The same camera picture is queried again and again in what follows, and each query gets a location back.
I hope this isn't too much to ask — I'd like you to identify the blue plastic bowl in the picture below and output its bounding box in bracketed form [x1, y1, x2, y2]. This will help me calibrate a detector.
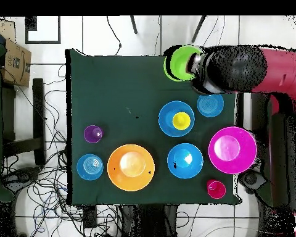
[166, 143, 204, 180]
[158, 100, 195, 138]

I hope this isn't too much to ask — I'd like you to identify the yellow plastic cup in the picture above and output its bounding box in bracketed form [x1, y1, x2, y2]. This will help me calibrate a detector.
[171, 111, 192, 131]

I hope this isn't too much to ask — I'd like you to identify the green plastic bowl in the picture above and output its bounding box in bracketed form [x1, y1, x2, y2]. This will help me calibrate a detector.
[163, 44, 205, 83]

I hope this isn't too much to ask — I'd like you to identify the large pink plastic bowl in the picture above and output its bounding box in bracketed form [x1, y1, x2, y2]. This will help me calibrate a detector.
[208, 126, 258, 175]

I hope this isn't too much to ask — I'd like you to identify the large orange plastic bowl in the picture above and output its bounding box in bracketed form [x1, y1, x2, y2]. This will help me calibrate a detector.
[107, 143, 155, 193]

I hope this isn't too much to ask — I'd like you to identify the dark green table cloth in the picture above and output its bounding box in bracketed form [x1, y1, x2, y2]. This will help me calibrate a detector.
[65, 48, 244, 206]

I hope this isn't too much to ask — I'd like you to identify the purple plastic cup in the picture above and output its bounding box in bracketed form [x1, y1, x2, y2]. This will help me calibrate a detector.
[83, 125, 104, 144]

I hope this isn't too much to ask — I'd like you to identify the translucent blue shallow bowl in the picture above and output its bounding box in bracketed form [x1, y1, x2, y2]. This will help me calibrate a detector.
[76, 153, 104, 181]
[196, 93, 224, 119]

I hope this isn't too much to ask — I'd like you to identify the red plastic cup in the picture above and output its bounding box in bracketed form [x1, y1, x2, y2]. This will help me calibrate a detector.
[206, 179, 227, 200]

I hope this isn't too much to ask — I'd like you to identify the black table foot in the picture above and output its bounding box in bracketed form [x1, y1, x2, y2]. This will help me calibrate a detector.
[82, 204, 98, 229]

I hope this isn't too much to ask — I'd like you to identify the dark grey tripod leg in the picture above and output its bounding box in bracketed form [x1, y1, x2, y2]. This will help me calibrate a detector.
[191, 15, 207, 43]
[129, 15, 139, 35]

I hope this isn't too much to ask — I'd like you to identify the cardboard box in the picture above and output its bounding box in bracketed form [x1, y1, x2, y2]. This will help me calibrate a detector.
[0, 38, 32, 88]

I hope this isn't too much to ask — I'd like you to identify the tangle of floor cables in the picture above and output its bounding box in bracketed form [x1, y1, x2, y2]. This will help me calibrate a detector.
[2, 64, 119, 237]

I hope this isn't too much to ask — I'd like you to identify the thin black cable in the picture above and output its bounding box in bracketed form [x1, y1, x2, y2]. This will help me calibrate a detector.
[106, 15, 122, 56]

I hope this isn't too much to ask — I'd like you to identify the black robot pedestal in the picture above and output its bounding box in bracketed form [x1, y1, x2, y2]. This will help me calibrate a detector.
[118, 204, 179, 237]

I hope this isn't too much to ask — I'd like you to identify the black stool frame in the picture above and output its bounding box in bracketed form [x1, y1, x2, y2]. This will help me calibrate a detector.
[1, 78, 47, 167]

